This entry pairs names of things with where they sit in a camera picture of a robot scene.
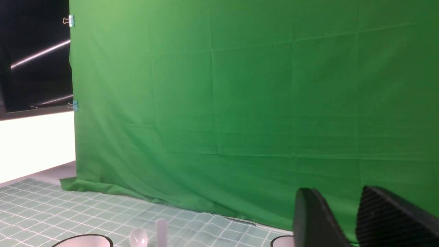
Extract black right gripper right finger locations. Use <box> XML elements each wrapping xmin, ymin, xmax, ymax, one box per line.
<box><xmin>356</xmin><ymin>186</ymin><xmax>439</xmax><ymax>247</ymax></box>

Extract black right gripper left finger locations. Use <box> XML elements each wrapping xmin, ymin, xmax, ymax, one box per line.
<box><xmin>293</xmin><ymin>188</ymin><xmax>351</xmax><ymax>247</ymax></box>

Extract plain white spoon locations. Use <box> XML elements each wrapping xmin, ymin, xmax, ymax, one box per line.
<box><xmin>155</xmin><ymin>219</ymin><xmax>168</xmax><ymax>247</ymax></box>

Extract white cup black rim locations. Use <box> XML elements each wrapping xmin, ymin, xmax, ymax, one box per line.
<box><xmin>270</xmin><ymin>235</ymin><xmax>295</xmax><ymax>247</ymax></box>

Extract green backdrop cloth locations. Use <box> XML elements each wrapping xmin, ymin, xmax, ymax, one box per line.
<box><xmin>61</xmin><ymin>0</ymin><xmax>438</xmax><ymax>243</ymax></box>

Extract white bowl black rim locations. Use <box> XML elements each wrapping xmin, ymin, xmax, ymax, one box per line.
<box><xmin>52</xmin><ymin>234</ymin><xmax>114</xmax><ymax>247</ymax></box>

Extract blue binder clip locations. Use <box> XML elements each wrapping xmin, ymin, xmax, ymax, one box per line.
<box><xmin>67</xmin><ymin>100</ymin><xmax>79</xmax><ymax>111</ymax></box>
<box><xmin>62</xmin><ymin>15</ymin><xmax>75</xmax><ymax>27</ymax></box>

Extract green checkered tablecloth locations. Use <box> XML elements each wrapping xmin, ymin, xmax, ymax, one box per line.
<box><xmin>0</xmin><ymin>179</ymin><xmax>289</xmax><ymax>247</ymax></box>

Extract dark window panel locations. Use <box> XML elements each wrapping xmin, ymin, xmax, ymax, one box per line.
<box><xmin>0</xmin><ymin>0</ymin><xmax>73</xmax><ymax>120</ymax></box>

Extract upper blue binder clip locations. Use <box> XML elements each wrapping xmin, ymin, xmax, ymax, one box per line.
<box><xmin>62</xmin><ymin>15</ymin><xmax>75</xmax><ymax>27</ymax></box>

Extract white spoon patterned handle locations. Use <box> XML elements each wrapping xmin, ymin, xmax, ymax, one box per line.
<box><xmin>129</xmin><ymin>228</ymin><xmax>149</xmax><ymax>247</ymax></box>

